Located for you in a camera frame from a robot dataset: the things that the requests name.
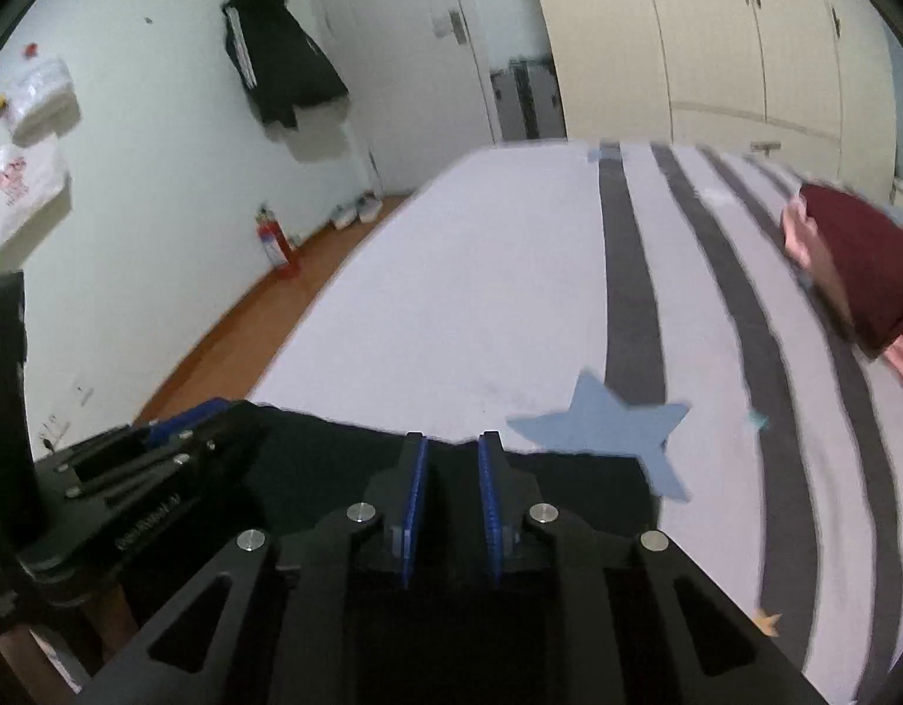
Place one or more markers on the red fire extinguisher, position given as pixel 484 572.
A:
pixel 275 246

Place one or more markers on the cream wardrobe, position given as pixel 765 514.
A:
pixel 715 37

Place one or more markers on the maroon garment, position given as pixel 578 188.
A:
pixel 862 264

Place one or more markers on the black hanging jacket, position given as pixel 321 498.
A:
pixel 282 66

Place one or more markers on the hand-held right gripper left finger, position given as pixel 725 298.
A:
pixel 414 499

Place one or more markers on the striped star bed sheet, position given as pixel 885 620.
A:
pixel 495 272

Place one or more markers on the pink garment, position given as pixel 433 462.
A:
pixel 795 239

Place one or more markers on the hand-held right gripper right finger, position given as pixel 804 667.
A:
pixel 489 507

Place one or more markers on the white room door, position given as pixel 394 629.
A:
pixel 400 51

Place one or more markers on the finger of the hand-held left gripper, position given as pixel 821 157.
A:
pixel 190 418
pixel 223 435

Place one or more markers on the person's left forearm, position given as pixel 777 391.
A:
pixel 113 617

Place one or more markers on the white tote bag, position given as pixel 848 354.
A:
pixel 18 198

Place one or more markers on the grey suitcase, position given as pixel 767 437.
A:
pixel 524 99

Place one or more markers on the white plastic bag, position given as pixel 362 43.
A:
pixel 44 103

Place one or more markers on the black printed t-shirt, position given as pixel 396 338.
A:
pixel 312 455

